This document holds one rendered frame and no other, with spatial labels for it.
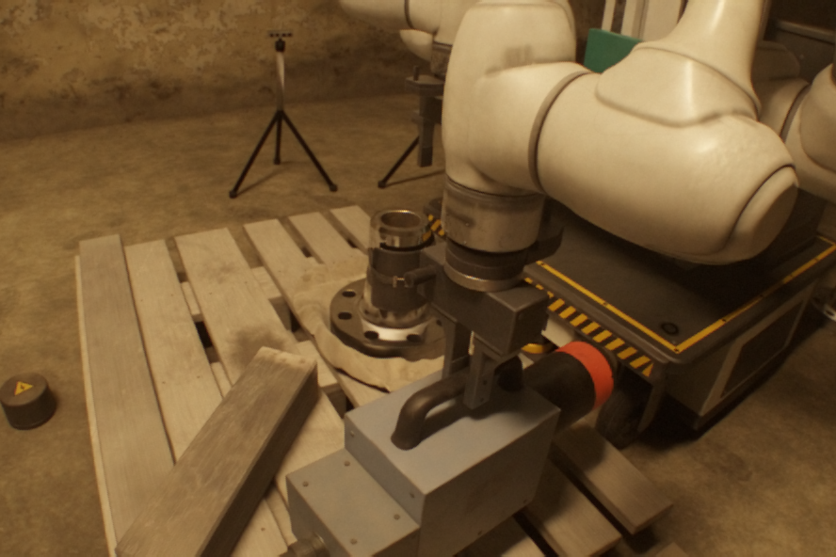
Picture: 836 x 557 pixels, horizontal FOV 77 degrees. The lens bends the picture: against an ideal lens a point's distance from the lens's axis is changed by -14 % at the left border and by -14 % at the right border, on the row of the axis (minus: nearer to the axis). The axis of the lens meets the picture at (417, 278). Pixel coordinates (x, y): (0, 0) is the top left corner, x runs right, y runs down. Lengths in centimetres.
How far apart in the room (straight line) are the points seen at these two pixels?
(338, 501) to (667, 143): 47
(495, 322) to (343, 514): 25
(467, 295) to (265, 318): 77
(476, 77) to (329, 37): 300
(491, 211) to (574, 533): 57
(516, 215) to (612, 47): 83
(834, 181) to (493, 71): 61
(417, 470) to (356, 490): 8
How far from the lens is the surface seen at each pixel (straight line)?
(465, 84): 48
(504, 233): 51
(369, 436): 64
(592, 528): 95
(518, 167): 45
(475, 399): 64
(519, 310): 53
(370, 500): 65
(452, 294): 58
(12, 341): 165
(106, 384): 114
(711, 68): 41
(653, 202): 38
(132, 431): 104
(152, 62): 324
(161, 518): 82
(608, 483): 102
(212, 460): 87
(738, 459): 140
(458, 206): 51
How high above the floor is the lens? 87
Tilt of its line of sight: 31 degrees down
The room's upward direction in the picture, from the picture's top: 5 degrees clockwise
